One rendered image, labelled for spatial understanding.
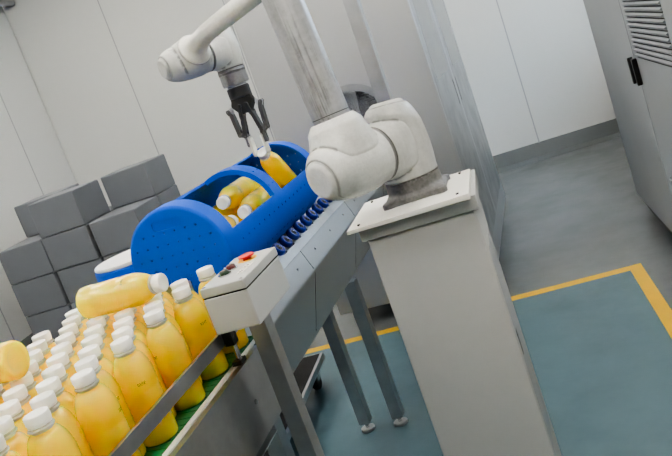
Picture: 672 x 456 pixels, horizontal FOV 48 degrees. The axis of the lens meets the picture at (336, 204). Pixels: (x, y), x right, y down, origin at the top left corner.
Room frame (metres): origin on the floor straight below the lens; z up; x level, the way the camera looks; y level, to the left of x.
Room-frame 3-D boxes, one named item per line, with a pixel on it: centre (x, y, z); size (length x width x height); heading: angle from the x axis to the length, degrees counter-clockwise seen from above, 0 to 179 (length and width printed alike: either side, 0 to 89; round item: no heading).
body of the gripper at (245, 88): (2.48, 0.17, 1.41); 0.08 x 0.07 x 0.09; 71
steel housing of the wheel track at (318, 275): (2.82, 0.12, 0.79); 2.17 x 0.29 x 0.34; 162
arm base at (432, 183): (2.08, -0.23, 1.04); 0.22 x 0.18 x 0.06; 165
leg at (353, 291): (2.80, 0.05, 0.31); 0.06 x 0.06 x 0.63; 72
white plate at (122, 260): (2.61, 0.73, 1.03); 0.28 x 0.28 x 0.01
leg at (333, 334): (2.84, 0.18, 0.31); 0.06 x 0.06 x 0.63; 72
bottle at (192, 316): (1.54, 0.37, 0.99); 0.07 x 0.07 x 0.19
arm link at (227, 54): (2.47, 0.18, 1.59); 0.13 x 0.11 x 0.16; 130
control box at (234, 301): (1.54, 0.23, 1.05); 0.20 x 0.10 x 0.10; 162
